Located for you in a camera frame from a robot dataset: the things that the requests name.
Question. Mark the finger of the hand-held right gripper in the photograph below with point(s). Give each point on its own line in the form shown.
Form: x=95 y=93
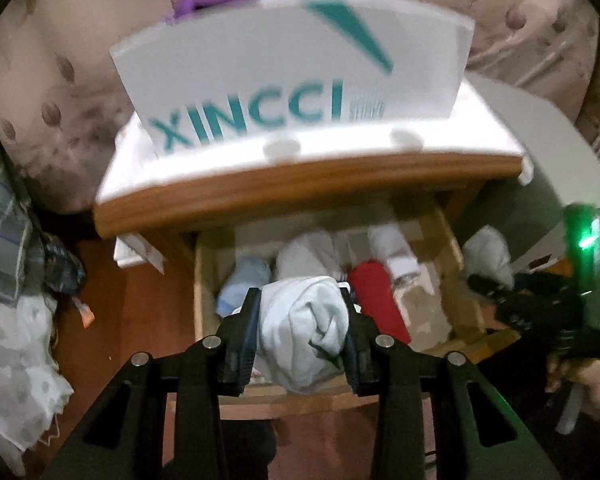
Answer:
x=525 y=315
x=490 y=287

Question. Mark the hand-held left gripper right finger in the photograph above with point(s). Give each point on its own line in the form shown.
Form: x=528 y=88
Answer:
x=357 y=365

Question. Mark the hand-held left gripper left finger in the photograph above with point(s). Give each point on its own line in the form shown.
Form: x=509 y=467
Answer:
x=247 y=325

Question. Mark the red sock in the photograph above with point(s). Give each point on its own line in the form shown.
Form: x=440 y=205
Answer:
x=380 y=300

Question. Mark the wooden drawer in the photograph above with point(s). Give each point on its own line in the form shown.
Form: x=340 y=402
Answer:
x=300 y=405

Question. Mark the white shoe box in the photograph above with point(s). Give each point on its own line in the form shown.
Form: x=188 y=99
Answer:
x=280 y=60

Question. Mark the light blue rolled sock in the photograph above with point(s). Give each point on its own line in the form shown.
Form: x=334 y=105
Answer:
x=245 y=280

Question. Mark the grey cardboard box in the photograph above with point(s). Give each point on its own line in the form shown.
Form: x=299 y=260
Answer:
x=545 y=160

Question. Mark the pale cardboard box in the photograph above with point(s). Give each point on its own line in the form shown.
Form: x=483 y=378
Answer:
x=140 y=255

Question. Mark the wooden nightstand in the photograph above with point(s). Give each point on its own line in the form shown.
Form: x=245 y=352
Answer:
x=280 y=185

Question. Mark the small orange wrapper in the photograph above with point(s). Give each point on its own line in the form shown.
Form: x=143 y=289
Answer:
x=84 y=314

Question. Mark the dark blue packet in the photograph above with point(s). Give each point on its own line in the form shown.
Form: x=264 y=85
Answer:
x=62 y=265

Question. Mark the white lace fabric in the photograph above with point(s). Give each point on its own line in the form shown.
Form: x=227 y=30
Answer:
x=15 y=370

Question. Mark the grey plaid pillow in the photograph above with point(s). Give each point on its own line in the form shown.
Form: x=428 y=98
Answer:
x=5 y=220

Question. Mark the leaf print curtain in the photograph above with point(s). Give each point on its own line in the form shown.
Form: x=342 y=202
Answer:
x=55 y=110

